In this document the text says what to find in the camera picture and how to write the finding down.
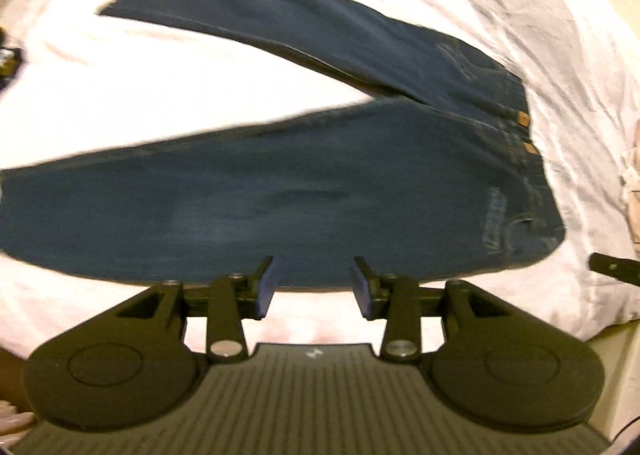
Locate grey pink bed blanket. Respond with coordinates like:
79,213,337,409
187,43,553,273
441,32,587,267
0,0,640,356

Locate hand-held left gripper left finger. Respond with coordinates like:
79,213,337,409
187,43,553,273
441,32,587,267
117,255,275,363

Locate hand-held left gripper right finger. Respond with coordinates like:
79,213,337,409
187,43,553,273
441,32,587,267
352,255,506,362

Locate tan garment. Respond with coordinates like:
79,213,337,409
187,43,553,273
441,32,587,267
620,115,640,246

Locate navy denim pants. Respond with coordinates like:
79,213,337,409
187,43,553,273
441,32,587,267
0,0,568,288

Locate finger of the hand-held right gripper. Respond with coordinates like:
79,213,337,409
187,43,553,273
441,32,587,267
589,252,640,286

